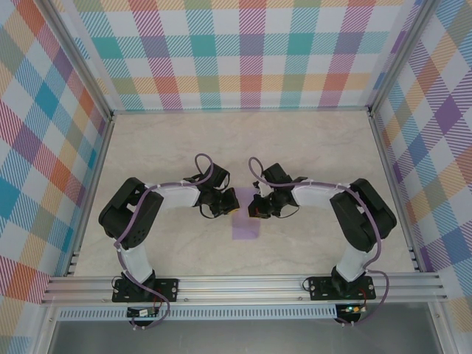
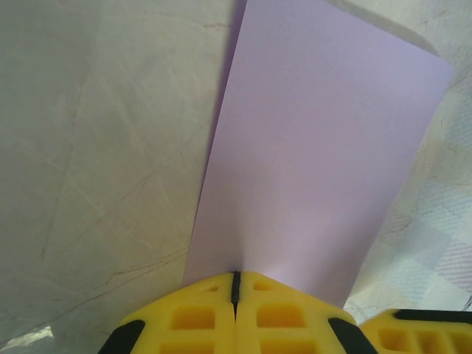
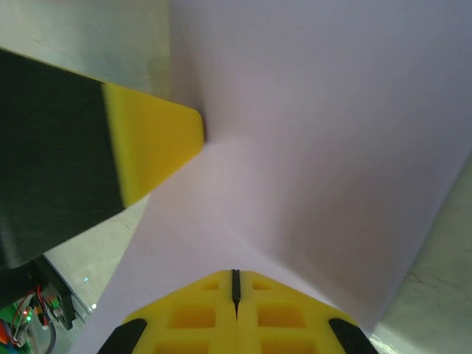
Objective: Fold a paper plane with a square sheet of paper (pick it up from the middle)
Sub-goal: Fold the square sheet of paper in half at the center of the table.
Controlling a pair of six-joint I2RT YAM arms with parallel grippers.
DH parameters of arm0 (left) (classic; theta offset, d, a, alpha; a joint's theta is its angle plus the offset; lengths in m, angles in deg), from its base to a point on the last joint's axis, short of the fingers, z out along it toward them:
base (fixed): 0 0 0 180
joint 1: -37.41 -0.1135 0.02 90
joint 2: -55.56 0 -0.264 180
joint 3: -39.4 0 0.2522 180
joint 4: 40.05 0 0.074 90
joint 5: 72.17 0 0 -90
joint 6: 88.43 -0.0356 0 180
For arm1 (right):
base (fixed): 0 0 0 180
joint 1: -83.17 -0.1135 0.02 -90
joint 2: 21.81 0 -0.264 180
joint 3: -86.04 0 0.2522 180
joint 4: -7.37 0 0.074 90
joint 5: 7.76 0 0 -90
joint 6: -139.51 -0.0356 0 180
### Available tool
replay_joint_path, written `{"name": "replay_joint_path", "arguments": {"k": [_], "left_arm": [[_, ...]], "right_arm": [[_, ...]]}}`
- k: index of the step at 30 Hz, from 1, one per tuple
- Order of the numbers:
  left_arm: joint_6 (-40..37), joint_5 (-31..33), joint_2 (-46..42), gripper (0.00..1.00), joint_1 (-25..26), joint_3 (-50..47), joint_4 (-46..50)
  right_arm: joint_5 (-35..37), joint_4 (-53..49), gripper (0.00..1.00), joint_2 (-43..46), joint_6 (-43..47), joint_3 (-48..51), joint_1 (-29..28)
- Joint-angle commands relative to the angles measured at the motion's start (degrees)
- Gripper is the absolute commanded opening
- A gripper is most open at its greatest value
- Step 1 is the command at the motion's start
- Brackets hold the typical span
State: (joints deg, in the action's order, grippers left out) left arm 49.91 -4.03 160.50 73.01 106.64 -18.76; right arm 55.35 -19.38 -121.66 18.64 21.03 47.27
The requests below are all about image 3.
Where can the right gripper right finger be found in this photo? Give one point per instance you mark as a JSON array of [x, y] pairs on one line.
[[280, 317]]

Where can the purple paper sheet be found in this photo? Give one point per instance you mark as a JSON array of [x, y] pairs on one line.
[[295, 147]]

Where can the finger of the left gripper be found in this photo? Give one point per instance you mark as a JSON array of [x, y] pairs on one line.
[[55, 155]]

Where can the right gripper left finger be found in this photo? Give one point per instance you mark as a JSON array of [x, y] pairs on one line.
[[191, 317]]

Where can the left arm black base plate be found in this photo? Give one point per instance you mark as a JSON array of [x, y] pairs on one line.
[[64, 311]]

